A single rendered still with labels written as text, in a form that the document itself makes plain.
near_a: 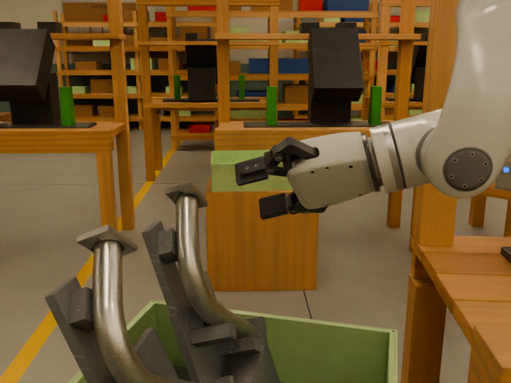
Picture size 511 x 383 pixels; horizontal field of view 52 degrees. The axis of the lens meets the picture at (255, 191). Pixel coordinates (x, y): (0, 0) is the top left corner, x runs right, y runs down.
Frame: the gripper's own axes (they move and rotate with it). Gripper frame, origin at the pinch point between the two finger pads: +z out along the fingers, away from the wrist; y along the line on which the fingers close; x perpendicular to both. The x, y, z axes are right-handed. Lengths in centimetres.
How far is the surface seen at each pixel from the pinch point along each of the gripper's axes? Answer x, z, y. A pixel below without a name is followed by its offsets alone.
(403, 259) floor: -113, -17, -297
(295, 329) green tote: 10.7, 2.9, -25.8
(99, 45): -746, 424, -508
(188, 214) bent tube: 1.8, 9.0, 1.2
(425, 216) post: -29, -25, -74
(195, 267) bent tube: 8.9, 8.8, 0.0
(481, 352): 15, -25, -44
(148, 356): 18.7, 15.6, -1.1
